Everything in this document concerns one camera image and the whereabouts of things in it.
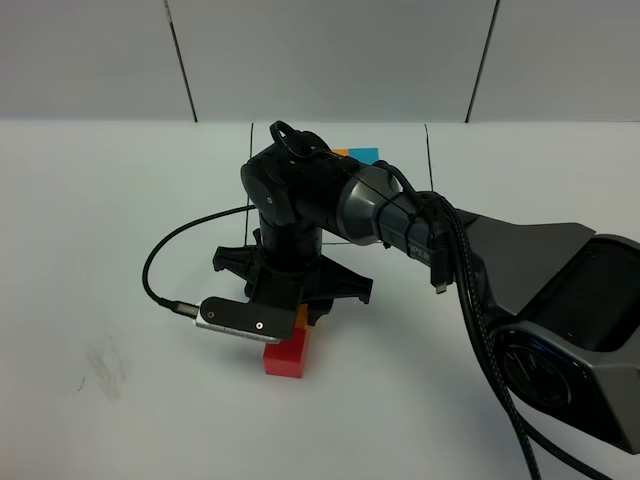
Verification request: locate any red cube block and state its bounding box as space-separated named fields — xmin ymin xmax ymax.
xmin=263 ymin=328 xmax=310 ymax=378

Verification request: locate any template blue cube block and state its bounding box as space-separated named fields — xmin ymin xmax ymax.
xmin=348 ymin=147 xmax=380 ymax=165

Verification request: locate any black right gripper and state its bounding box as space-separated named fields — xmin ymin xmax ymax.
xmin=213 ymin=227 xmax=373 ymax=326

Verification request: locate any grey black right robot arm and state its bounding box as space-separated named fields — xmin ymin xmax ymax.
xmin=198 ymin=121 xmax=639 ymax=476

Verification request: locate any black right camera cable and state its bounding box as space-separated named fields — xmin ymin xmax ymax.
xmin=142 ymin=204 xmax=256 ymax=316

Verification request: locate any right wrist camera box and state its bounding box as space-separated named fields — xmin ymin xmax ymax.
xmin=193 ymin=297 xmax=297 ymax=344

